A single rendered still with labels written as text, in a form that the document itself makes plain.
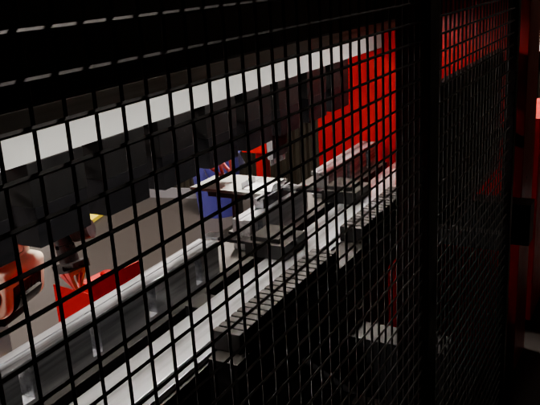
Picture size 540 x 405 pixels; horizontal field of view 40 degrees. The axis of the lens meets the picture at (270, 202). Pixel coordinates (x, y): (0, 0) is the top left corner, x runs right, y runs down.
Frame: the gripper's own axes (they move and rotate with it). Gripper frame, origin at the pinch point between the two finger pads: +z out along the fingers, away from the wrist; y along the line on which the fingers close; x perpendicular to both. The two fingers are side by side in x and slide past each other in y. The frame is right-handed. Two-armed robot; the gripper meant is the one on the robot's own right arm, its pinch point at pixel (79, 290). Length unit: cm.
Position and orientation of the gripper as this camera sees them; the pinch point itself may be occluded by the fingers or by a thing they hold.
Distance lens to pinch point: 227.2
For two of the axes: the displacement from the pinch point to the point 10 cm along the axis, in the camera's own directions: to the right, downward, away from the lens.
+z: 2.6, 9.5, 1.4
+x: 5.5, -2.7, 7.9
